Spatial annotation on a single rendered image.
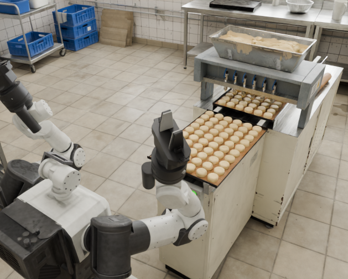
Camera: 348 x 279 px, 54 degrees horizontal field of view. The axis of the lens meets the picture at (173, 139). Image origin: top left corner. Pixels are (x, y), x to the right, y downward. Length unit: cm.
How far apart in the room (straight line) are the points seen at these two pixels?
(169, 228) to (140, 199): 179
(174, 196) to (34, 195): 44
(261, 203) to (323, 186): 82
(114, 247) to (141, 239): 8
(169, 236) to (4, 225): 46
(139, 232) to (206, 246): 99
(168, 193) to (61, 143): 62
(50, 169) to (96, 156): 233
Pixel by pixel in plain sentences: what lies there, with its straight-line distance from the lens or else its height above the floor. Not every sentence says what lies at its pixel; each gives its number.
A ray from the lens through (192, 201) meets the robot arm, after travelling 102.
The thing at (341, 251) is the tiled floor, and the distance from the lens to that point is 273.
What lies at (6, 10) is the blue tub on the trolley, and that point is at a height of 84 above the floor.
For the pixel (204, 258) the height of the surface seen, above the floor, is 34.
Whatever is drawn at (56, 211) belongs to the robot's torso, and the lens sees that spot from 104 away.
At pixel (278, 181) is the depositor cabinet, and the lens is 235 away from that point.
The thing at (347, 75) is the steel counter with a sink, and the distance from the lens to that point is 488.
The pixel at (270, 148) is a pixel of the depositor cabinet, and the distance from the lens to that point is 223.
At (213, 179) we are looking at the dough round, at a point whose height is 92.
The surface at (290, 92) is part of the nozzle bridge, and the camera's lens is 212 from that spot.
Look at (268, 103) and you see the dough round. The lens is 228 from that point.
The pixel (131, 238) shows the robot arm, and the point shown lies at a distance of 96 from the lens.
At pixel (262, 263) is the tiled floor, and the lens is 249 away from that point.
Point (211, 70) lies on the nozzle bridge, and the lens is 228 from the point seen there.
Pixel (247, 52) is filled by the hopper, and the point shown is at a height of 126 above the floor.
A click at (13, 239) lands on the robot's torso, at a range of 102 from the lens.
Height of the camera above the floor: 194
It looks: 34 degrees down
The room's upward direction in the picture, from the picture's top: straight up
